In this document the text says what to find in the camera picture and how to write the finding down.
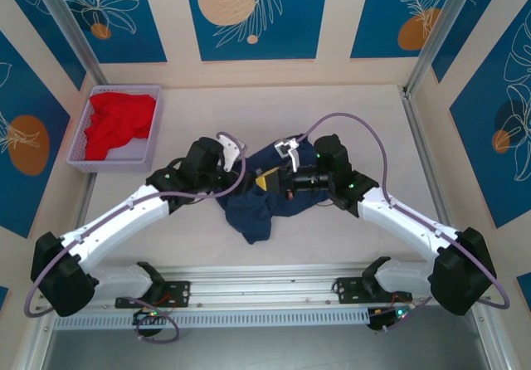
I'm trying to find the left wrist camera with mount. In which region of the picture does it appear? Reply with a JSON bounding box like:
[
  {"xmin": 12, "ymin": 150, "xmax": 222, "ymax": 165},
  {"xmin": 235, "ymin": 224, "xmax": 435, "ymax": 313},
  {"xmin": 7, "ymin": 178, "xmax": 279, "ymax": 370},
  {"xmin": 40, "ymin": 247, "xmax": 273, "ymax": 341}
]
[{"xmin": 217, "ymin": 133, "xmax": 242, "ymax": 173}]

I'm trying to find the aluminium frame post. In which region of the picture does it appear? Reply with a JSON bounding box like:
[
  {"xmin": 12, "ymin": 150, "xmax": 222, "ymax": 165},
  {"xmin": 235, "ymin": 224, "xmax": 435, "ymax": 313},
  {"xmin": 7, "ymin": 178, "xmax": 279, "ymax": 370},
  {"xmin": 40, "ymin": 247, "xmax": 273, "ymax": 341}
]
[
  {"xmin": 404, "ymin": 0, "xmax": 475, "ymax": 97},
  {"xmin": 31, "ymin": 0, "xmax": 110, "ymax": 88}
]

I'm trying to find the short purple cable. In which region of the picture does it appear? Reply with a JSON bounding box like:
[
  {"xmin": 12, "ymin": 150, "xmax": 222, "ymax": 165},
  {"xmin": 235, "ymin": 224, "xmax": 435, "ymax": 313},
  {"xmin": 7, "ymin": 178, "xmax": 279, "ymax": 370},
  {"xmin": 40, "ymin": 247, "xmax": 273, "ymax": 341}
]
[
  {"xmin": 375, "ymin": 296, "xmax": 433, "ymax": 334},
  {"xmin": 133, "ymin": 298, "xmax": 181, "ymax": 344}
]

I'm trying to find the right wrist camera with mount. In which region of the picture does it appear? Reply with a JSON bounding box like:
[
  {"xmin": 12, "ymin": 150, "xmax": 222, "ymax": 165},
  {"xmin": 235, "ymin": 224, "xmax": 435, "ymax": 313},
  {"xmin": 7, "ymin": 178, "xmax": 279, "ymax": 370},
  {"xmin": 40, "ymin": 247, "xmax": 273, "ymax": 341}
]
[{"xmin": 273, "ymin": 136, "xmax": 300, "ymax": 173}]

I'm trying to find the white slotted cable duct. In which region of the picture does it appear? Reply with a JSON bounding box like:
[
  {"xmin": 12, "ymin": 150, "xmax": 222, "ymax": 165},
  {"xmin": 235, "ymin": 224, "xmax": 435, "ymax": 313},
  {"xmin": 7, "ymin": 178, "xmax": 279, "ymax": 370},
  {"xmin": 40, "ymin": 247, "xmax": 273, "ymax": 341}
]
[{"xmin": 53, "ymin": 306, "xmax": 373, "ymax": 329}]

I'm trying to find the grey metal shelf plate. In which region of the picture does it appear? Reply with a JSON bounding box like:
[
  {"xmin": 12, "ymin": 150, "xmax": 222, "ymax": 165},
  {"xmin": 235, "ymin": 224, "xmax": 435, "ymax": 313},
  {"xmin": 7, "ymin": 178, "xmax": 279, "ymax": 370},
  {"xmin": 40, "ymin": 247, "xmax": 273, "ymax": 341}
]
[{"xmin": 41, "ymin": 326, "xmax": 499, "ymax": 370}]

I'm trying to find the black electronics board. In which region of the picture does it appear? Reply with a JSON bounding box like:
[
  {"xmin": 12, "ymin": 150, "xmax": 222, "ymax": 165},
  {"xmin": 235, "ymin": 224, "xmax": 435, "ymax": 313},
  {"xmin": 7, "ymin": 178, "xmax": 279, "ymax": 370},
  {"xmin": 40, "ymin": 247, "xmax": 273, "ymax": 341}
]
[
  {"xmin": 131, "ymin": 306, "xmax": 167, "ymax": 326},
  {"xmin": 367, "ymin": 305, "xmax": 416, "ymax": 333}
]

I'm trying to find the red cloth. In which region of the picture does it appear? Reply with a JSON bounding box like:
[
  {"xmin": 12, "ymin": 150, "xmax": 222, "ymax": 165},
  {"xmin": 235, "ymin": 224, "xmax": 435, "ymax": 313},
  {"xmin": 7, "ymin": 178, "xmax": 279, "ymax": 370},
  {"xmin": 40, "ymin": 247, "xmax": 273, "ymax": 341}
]
[{"xmin": 85, "ymin": 91, "xmax": 158, "ymax": 162}]

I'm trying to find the aluminium table side rail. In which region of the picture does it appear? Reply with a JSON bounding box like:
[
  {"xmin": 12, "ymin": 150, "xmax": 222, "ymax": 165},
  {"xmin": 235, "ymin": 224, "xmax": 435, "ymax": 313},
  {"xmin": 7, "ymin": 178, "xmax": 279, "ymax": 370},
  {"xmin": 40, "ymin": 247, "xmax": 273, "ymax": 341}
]
[
  {"xmin": 12, "ymin": 173, "xmax": 100, "ymax": 370},
  {"xmin": 398, "ymin": 85, "xmax": 526, "ymax": 370}
]

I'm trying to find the navy blue t-shirt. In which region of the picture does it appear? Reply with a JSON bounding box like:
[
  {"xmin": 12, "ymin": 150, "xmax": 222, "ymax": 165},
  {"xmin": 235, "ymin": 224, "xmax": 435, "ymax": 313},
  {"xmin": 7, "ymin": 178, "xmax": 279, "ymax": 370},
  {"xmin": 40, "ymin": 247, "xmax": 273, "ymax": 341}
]
[{"xmin": 217, "ymin": 135, "xmax": 333, "ymax": 246}]

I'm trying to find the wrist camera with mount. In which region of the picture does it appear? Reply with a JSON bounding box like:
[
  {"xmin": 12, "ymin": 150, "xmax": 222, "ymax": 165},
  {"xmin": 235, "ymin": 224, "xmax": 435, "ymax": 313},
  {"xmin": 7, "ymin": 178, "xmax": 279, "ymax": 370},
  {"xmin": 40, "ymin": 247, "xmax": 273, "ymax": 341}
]
[
  {"xmin": 273, "ymin": 136, "xmax": 300, "ymax": 173},
  {"xmin": 217, "ymin": 133, "xmax": 242, "ymax": 173}
]

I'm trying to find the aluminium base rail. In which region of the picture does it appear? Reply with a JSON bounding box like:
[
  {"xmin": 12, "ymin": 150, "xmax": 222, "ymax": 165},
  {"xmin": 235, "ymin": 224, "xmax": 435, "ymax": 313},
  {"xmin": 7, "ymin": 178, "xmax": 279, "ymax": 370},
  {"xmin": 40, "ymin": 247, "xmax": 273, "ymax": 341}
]
[{"xmin": 89, "ymin": 264, "xmax": 441, "ymax": 309}]

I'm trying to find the lilac perforated plastic basket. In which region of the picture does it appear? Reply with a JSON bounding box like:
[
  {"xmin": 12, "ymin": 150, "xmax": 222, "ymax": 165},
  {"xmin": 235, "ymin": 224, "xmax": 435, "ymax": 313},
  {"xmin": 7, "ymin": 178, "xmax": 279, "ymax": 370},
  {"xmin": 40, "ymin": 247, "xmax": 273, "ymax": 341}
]
[{"xmin": 66, "ymin": 84, "xmax": 163, "ymax": 175}]

